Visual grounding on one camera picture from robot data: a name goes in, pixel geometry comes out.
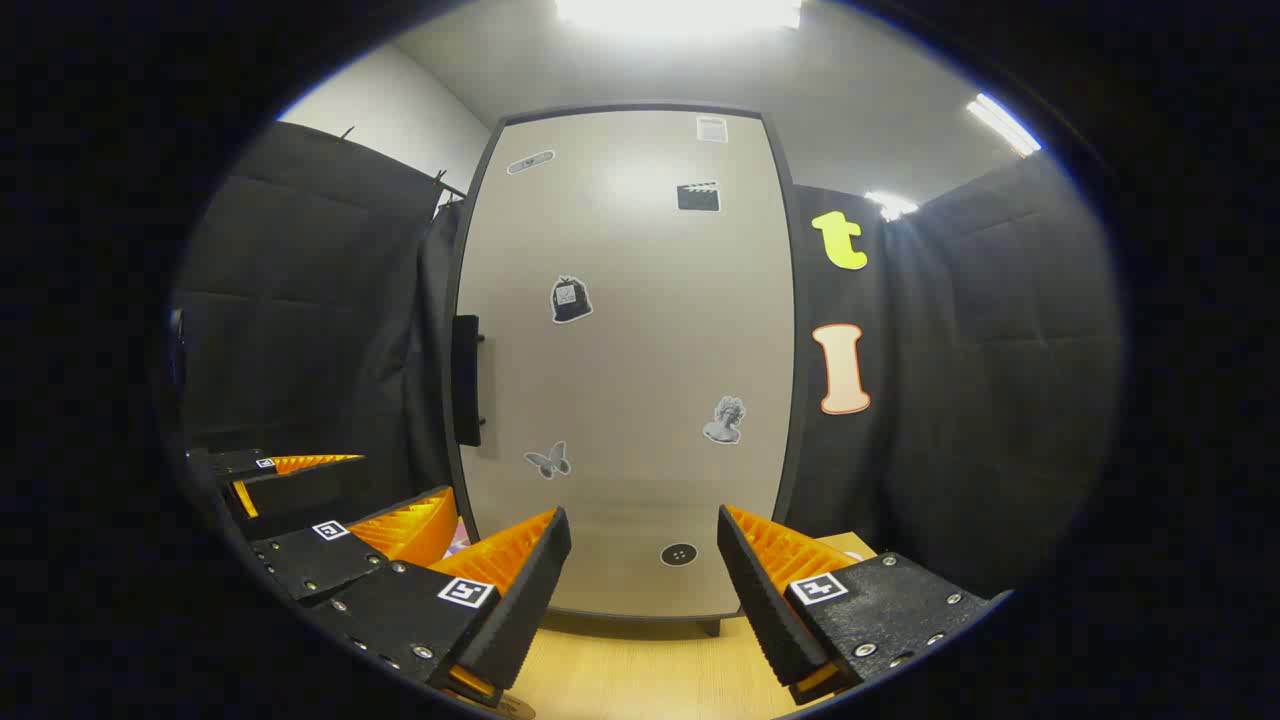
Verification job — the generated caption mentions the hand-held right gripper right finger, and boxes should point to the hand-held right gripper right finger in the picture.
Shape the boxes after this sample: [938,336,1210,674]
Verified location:
[716,503,1013,707]

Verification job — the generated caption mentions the large ceiling light panel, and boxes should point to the large ceiling light panel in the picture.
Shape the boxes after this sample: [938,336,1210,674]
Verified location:
[555,0,803,33]

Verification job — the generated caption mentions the beige cabinet door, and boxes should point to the beige cabinet door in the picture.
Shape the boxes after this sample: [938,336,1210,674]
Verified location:
[452,108,796,619]

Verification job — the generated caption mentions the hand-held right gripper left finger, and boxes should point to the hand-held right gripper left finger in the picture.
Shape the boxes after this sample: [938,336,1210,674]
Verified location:
[318,506,573,709]

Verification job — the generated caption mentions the black backdrop cloth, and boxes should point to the black backdrop cloth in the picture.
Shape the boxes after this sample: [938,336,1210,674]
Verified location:
[170,120,1126,601]

